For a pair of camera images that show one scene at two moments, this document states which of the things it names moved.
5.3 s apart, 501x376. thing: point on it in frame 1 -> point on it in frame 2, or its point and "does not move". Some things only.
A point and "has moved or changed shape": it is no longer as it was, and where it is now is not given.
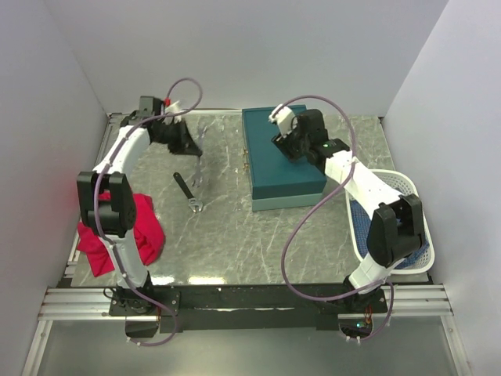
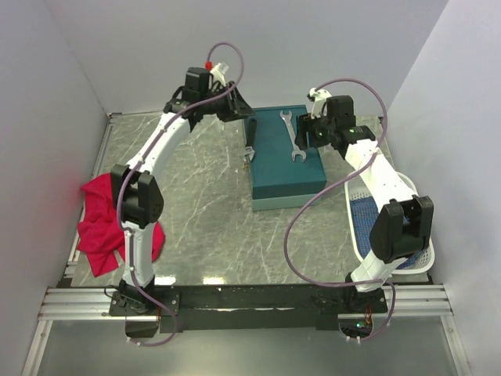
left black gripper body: (175, 135) -> (225, 108)
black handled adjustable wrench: (194, 204) -> (250, 150)
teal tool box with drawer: (277, 180) does not move
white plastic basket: (361, 213) does not move
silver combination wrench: (201, 125) has moved or changed shape
